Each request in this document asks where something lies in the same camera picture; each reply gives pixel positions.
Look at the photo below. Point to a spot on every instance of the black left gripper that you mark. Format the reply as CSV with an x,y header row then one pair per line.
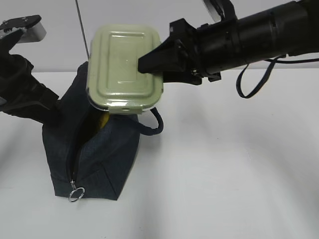
x,y
21,94

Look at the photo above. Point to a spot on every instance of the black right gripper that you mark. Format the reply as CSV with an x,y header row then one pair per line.
x,y
190,54

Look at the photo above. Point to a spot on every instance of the green lidded lunch box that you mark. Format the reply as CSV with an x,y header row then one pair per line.
x,y
114,83

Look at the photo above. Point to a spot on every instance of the dark navy fabric lunch bag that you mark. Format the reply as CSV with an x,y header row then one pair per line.
x,y
83,162

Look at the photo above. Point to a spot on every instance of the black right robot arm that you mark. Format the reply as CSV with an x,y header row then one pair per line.
x,y
288,29

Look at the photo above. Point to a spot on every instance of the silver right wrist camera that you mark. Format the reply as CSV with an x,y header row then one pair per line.
x,y
220,10

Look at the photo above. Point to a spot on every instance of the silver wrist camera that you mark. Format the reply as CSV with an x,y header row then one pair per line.
x,y
30,26
220,10

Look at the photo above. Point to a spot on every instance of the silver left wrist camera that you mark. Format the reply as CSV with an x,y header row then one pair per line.
x,y
30,26

